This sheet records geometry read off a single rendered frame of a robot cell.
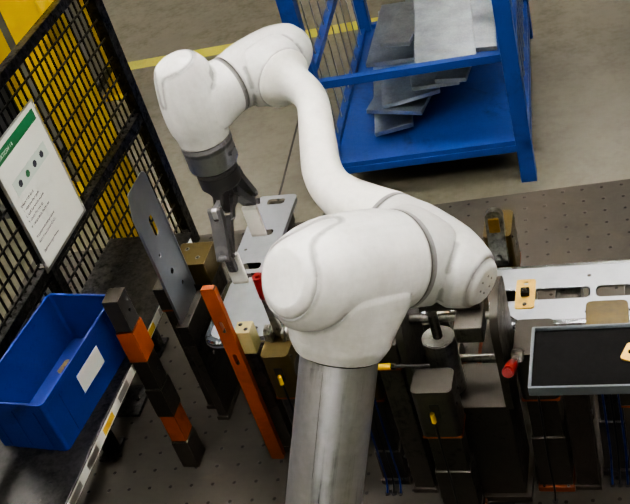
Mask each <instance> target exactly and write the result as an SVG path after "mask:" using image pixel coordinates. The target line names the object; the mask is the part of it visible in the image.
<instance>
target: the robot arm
mask: <svg viewBox="0 0 630 504"><path fill-rule="evenodd" d="M312 56H313V47H312V44H311V41H310V39H309V37H308V35H307V34H306V33H305V32H304V31H303V30H302V29H300V28H299V27H297V26H295V25H293V24H290V23H279V24H273V25H270V26H266V27H264V28H261V29H259V30H257V31H255V32H253V33H251V34H249V35H247V36H245V37H244V38H242V39H240V40H239V41H237V42H235V43H234V44H232V45H231V46H229V47H228V48H227V49H225V50H224V51H223V52H222V53H221V54H220V55H218V56H217V57H215V58H214V59H212V60H210V61H207V60H206V59H205V58H204V57H203V56H202V55H200V54H199V53H197V52H195V51H193V50H190V49H182V50H178V51H175V52H172V53H170V54H169V55H167V56H166V57H164V58H163V59H162V60H161V61H160V62H159V63H158V64H157V66H156V67H155V70H154V84H155V90H156V95H157V99H158V103H159V106H160V109H161V112H162V115H163V118H164V120H165V123H166V125H167V127H168V129H169V131H170V133H171V134H172V136H173V137H174V138H175V139H176V140H177V142H178V143H179V145H180V149H181V151H182V153H183V155H184V157H185V160H186V162H187V165H188V167H189V170H190V172H191V173H192V174H193V175H196V177H197V179H198V182H199V184H200V187H201V189H202V190H203V191H204V192H206V193H208V194H209V195H211V196H212V199H213V204H214V206H213V208H208V209H207V213H208V216H209V219H210V223H211V230H212V236H213V242H214V249H215V255H216V261H217V262H225V264H226V267H227V269H228V272H229V274H230V277H231V279H232V282H233V284H243V283H249V279H248V276H247V274H246V271H245V269H244V266H243V264H242V261H241V258H240V256H239V253H238V252H235V242H234V225H233V220H234V219H235V217H236V214H235V207H236V205H237V203H240V204H242V205H246V206H242V208H241V209H242V211H243V214H244V217H245V219H246V222H247V225H248V227H249V230H250V233H251V235H252V237H256V236H266V235H267V232H266V229H265V226H264V224H263V221H262V218H261V215H260V213H259V210H258V207H257V205H256V204H260V198H255V196H257V195H258V191H257V189H256V188H255V187H254V185H253V184H252V183H251V182H250V181H249V179H248V178H247V177H246V176H245V174H244V173H243V171H242V169H241V166H240V165H238V163H237V161H236V160H237V158H238V155H239V154H238V152H237V149H236V146H235V143H234V141H233V138H232V134H231V131H230V129H229V126H230V125H231V124H232V122H233V121H234V120H235V119H236V118H237V117H238V116H239V115H240V114H241V113H242V112H243V111H245V110H246V109H248V108H250V107H251V106H253V105H256V106H258V107H263V106H273V107H277V108H280V107H285V106H287V105H289V104H291V103H293V104H294V105H295V106H296V107H297V111H298V127H299V145H300V161H301V170H302V175H303V179H304V182H305V185H306V187H307V189H308V192H309V193H310V195H311V197H312V198H313V200H314V201H315V202H316V204H317V205H318V206H319V207H320V208H321V209H322V210H323V211H324V213H325V214H327V215H324V216H320V217H317V218H314V219H311V220H308V221H306V222H304V223H302V224H300V225H298V226H296V227H295V228H293V229H291V230H290V231H288V232H287V233H286V234H284V235H283V236H282V237H281V238H279V239H278V240H277V241H276V242H275V243H274V244H273V245H272V246H271V248H270V249H269V251H268V253H267V255H266V257H265V260H264V263H263V268H262V277H261V281H262V291H263V295H264V298H265V301H266V303H267V305H268V307H269V309H270V310H271V312H272V313H273V314H274V315H275V317H276V318H277V319H278V320H279V321H280V322H282V323H283V324H284V325H285V326H287V328H288V333H289V338H290V341H291V343H292V345H293V347H294V349H295V351H296V352H297V353H298V354H299V355H300V356H299V366H298V376H297V386H296V396H295V406H294V417H293V427H292V437H291V447H290V457H289V468H288V478H287V488H286V498H285V504H362V499H363V491H364V482H365V474H366V466H367V457H368V449H369V440H370V432H371V424H372V415H373V407H374V398H375V390H376V381H377V373H378V365H379V362H380V361H381V360H382V359H383V358H384V357H385V355H386V354H387V353H388V351H389V350H390V348H391V346H392V342H393V340H394V338H395V336H396V334H397V331H398V329H399V327H400V325H401V323H402V321H403V319H404V317H405V315H406V313H407V312H408V310H409V309H412V308H418V307H426V306H432V305H434V304H435V303H438V304H440V305H442V306H444V307H446V308H470V307H472V306H474V305H476V304H479V303H480V302H482V301H483V300H484V299H485V298H486V297H487V296H488V294H489V293H490V291H491V290H492V288H493V286H494V283H495V281H496V277H497V266H496V264H495V258H494V256H493V255H492V253H491V251H490V250H489V248H488V247H487V246H486V245H485V243H484V242H483V241H482V240H481V239H480V237H479V236H478V235H477V234H476V233H475V232H474V231H473V230H471V229H470V228H469V227H468V226H466V225H465V224H463V223H462V222H460V221H459V220H457V219H456V218H454V217H452V216H451V215H449V214H447V213H446V212H444V211H442V210H441V209H439V208H437V207H435V206H433V205H431V204H429V203H427V202H424V201H421V200H419V199H416V198H414V197H411V196H409V195H407V194H404V193H402V192H400V191H396V190H392V189H389V188H385V187H382V186H378V185H375V184H372V183H369V182H366V181H363V180H361V179H358V178H356V177H353V176H352V175H350V174H349V173H347V172H346V171H345V169H344V168H343V166H342V164H341V161H340V157H339V151H338V145H337V140H336V134H335V128H334V122H333V116H332V110H331V105H330V101H329V98H328V95H327V93H326V91H325V89H324V87H323V86H322V84H321V83H320V82H319V81H318V80H317V79H316V78H315V77H314V76H313V75H312V74H311V73H310V72H309V71H308V68H309V66H310V63H311V60H312ZM225 213H230V214H229V215H225Z"/></svg>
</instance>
